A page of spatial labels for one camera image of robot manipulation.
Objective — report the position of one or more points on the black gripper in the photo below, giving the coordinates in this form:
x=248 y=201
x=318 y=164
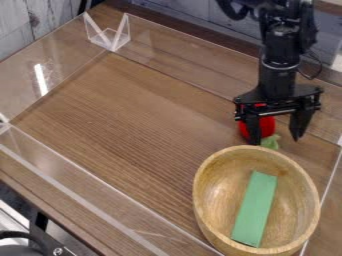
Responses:
x=301 y=104

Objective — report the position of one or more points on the red plush strawberry toy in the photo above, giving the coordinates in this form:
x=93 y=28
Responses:
x=268 y=138

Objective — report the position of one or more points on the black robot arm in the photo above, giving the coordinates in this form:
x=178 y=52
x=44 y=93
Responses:
x=288 y=34

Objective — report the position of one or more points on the wooden oval bowl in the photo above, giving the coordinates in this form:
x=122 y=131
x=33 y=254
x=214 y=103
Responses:
x=218 y=190

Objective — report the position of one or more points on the green rectangular block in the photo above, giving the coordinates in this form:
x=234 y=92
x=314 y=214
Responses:
x=252 y=215

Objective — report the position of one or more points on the clear acrylic barrier panel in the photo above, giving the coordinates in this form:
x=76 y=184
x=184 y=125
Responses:
x=128 y=207

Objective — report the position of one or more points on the black table leg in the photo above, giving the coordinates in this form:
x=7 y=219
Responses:
x=37 y=224

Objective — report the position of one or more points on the clear acrylic corner bracket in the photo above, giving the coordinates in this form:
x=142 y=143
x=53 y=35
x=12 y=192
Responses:
x=111 y=39

